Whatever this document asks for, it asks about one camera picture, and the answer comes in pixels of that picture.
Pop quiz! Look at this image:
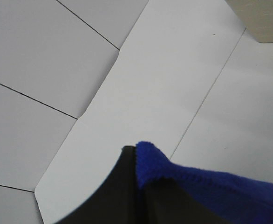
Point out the blue towel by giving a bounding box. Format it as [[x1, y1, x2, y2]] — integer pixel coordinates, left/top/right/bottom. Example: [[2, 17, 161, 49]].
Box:
[[136, 141, 273, 224]]

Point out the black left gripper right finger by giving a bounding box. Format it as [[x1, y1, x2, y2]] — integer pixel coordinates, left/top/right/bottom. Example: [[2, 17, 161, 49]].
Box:
[[136, 177, 212, 224]]

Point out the beige bin with grey rim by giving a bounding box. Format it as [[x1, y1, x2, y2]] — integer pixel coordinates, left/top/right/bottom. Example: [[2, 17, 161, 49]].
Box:
[[226, 0, 273, 43]]

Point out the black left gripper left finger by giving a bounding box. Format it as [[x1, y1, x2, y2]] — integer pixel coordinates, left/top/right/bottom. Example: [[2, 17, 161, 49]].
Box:
[[58, 146, 137, 224]]

